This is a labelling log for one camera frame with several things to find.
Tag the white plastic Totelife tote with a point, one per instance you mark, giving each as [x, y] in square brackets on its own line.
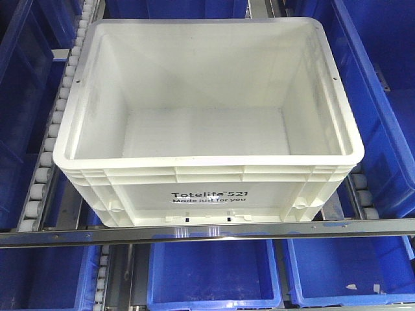
[206, 122]

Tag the right shelf lower centre bin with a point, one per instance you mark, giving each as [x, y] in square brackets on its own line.
[217, 275]

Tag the right shelf left roller track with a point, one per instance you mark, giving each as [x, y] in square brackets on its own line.
[46, 175]

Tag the shelf roller track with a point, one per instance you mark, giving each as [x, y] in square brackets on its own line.
[46, 175]
[360, 196]
[102, 277]

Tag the blue bin behind tote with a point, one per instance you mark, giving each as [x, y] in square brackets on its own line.
[186, 9]

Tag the right shelf lower roller track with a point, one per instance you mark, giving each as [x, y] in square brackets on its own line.
[102, 277]

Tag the right shelf upper right bin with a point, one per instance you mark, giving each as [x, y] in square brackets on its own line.
[373, 45]

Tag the right shelf lower left bin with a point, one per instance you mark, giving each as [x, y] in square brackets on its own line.
[56, 278]

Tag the blue bin on right shelf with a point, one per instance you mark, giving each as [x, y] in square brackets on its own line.
[30, 31]

